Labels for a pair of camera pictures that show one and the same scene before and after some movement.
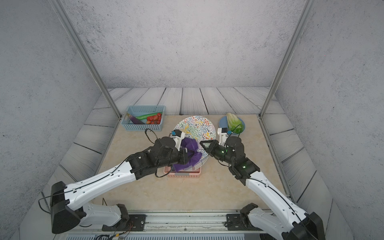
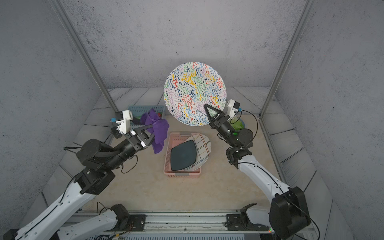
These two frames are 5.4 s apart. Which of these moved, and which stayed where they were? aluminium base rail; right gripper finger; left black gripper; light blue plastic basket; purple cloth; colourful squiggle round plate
Moved: colourful squiggle round plate; right gripper finger; purple cloth; left black gripper
Stayed: aluminium base rail; light blue plastic basket
